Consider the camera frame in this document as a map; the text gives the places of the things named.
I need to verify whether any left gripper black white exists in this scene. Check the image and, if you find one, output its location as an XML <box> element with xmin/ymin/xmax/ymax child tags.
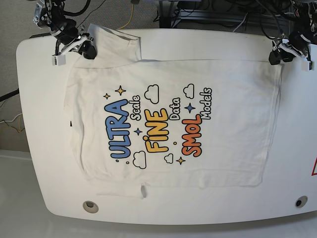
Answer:
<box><xmin>268</xmin><ymin>33</ymin><xmax>311</xmax><ymax>65</ymax></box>

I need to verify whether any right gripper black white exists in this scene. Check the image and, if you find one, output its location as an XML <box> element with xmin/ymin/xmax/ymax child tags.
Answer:
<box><xmin>51</xmin><ymin>22</ymin><xmax>97</xmax><ymax>60</ymax></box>

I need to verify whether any white printed T-shirt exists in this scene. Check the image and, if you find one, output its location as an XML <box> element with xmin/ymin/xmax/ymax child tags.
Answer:
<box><xmin>64</xmin><ymin>25</ymin><xmax>282</xmax><ymax>198</ymax></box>

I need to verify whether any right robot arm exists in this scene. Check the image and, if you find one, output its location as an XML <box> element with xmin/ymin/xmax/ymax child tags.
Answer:
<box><xmin>33</xmin><ymin>0</ymin><xmax>97</xmax><ymax>65</ymax></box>

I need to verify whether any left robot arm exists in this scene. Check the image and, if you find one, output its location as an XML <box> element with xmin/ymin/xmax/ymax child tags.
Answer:
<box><xmin>257</xmin><ymin>0</ymin><xmax>317</xmax><ymax>71</ymax></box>

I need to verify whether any black table leg stand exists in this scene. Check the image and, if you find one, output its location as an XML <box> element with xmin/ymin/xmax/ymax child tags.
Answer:
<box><xmin>155</xmin><ymin>0</ymin><xmax>181</xmax><ymax>29</ymax></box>

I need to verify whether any red triangle sticker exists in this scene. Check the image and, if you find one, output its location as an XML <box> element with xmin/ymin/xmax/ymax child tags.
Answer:
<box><xmin>312</xmin><ymin>158</ymin><xmax>317</xmax><ymax>176</ymax></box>

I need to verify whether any right table grommet hole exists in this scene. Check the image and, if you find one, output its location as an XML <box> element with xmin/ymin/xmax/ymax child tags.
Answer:
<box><xmin>295</xmin><ymin>196</ymin><xmax>308</xmax><ymax>208</ymax></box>

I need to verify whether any table grommet hole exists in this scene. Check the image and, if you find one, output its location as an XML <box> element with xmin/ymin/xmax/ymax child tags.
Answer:
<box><xmin>83</xmin><ymin>201</ymin><xmax>99</xmax><ymax>214</ymax></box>
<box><xmin>295</xmin><ymin>196</ymin><xmax>308</xmax><ymax>208</ymax></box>

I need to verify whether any left table grommet hole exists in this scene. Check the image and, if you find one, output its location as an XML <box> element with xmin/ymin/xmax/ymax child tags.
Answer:
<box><xmin>83</xmin><ymin>201</ymin><xmax>99</xmax><ymax>214</ymax></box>

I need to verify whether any yellow cable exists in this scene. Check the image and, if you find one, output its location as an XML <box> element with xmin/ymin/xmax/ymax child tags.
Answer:
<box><xmin>116</xmin><ymin>0</ymin><xmax>136</xmax><ymax>30</ymax></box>

